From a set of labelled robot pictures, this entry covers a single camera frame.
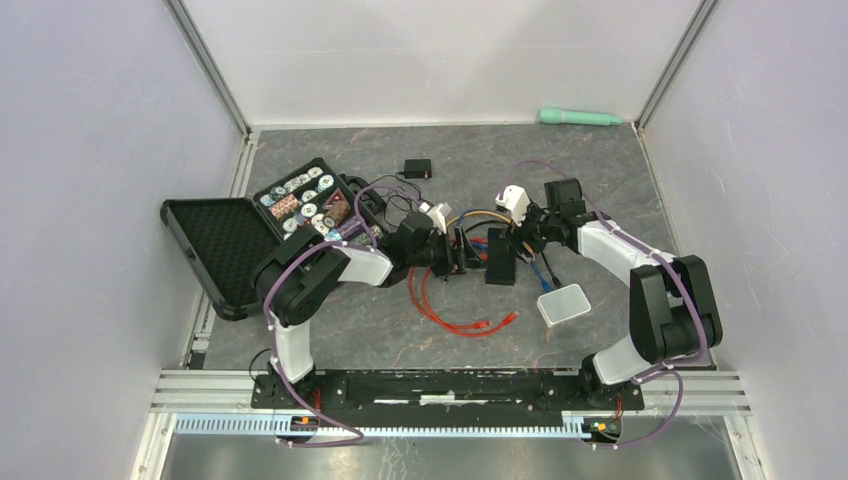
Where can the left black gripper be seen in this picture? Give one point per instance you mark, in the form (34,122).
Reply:
(456,260)

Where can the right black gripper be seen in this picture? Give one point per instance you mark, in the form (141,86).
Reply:
(519,234)

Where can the black network switch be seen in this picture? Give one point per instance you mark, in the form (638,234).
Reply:
(501,262)

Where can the black power adapter with cord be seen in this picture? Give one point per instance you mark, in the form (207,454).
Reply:
(398,191)

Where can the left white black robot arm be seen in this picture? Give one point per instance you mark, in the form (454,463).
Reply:
(294,281)

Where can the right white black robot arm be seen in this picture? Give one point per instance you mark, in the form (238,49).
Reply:
(673,317)

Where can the white plastic box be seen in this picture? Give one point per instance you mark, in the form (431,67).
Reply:
(563,304)

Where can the black poker chip case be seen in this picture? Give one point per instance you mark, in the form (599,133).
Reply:
(224,240)

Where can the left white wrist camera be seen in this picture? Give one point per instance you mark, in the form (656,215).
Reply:
(439,214)

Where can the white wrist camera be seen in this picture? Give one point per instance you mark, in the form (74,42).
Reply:
(439,214)
(515,201)

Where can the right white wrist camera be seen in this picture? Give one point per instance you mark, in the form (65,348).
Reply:
(515,201)

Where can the white slotted cable duct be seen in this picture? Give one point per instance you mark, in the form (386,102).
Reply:
(284,425)

